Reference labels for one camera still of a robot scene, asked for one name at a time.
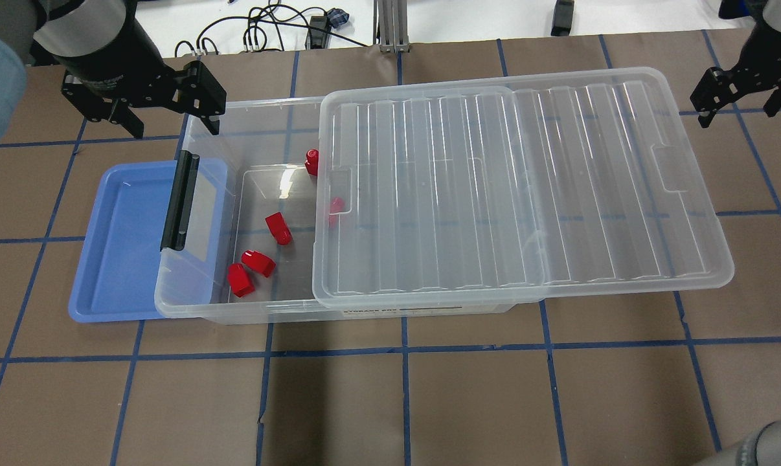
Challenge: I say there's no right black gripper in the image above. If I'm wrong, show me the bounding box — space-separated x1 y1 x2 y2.
690 29 781 129

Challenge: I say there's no clear plastic storage box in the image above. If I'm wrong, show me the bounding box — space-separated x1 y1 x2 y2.
153 96 511 325

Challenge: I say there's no aluminium frame post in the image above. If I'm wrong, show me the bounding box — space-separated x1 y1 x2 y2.
374 1 411 54

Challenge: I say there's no black box latch handle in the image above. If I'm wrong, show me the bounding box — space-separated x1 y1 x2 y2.
160 150 200 251

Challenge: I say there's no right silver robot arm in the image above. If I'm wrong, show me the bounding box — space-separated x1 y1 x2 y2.
690 1 781 129

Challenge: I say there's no red block in box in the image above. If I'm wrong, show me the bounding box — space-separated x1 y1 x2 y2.
326 197 346 229
304 148 319 177
227 263 255 298
242 250 277 278

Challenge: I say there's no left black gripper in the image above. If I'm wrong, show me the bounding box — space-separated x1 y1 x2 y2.
61 19 227 139

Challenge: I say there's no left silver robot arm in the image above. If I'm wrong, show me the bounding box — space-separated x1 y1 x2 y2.
0 1 227 139

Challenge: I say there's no blue plastic tray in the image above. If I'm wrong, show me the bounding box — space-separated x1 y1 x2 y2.
68 157 232 322

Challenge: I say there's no clear plastic box lid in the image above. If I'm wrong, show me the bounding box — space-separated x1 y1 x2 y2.
311 67 734 310

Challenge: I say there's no red block from tray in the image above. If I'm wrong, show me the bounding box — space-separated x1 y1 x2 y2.
264 212 293 247

